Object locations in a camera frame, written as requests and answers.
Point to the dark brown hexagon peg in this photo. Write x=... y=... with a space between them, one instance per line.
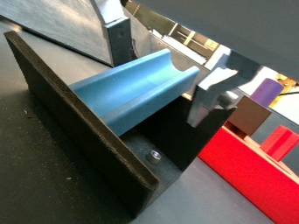
x=247 y=117

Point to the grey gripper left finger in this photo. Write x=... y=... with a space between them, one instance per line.
x=116 y=30

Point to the blue arch object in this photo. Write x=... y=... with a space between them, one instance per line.
x=130 y=92

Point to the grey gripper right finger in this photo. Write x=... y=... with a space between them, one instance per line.
x=234 y=71

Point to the purple cylinder peg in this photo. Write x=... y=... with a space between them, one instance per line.
x=267 y=92

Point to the red star peg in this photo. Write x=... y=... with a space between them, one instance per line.
x=279 y=143

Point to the red shape sorter base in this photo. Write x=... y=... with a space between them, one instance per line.
x=263 y=180

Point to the black curved fixture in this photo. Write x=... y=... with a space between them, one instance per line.
x=139 y=162

